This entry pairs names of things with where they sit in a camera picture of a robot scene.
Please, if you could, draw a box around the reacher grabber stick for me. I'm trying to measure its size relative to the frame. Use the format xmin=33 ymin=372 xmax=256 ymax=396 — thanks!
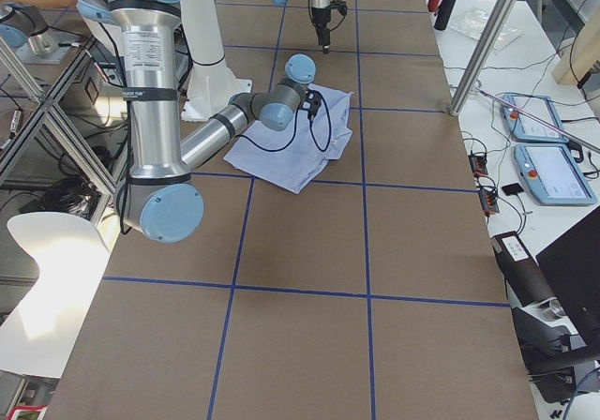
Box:
xmin=475 ymin=87 xmax=599 ymax=153

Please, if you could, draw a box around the black water bottle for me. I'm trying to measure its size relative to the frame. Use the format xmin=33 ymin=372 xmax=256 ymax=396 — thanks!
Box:
xmin=433 ymin=0 xmax=457 ymax=31

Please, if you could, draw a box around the upper blue teach pendant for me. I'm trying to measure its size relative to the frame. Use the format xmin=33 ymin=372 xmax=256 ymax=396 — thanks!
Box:
xmin=501 ymin=93 xmax=569 ymax=143

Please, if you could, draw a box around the blue striped button shirt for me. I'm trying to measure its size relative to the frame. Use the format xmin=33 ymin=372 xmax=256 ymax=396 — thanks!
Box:
xmin=224 ymin=84 xmax=353 ymax=194

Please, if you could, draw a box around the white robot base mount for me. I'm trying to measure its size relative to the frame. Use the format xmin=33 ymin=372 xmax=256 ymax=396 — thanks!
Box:
xmin=96 ymin=0 xmax=252 ymax=122

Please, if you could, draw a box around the aluminium frame post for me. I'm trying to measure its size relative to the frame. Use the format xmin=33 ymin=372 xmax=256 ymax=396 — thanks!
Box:
xmin=448 ymin=0 xmax=516 ymax=116

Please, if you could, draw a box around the lower blue teach pendant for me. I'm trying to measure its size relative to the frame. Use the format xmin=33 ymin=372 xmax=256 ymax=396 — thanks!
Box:
xmin=513 ymin=143 xmax=597 ymax=206

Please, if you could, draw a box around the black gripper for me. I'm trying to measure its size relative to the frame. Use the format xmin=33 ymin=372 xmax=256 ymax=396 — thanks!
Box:
xmin=299 ymin=89 xmax=323 ymax=121
xmin=308 ymin=0 xmax=348 ymax=54

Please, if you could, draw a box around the white chair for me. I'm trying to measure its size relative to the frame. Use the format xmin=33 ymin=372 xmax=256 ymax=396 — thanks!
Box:
xmin=1 ymin=212 xmax=110 ymax=379

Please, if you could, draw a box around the blue teach pendant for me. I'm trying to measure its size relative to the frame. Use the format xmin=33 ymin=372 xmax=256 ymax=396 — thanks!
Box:
xmin=513 ymin=143 xmax=597 ymax=206
xmin=501 ymin=93 xmax=569 ymax=143

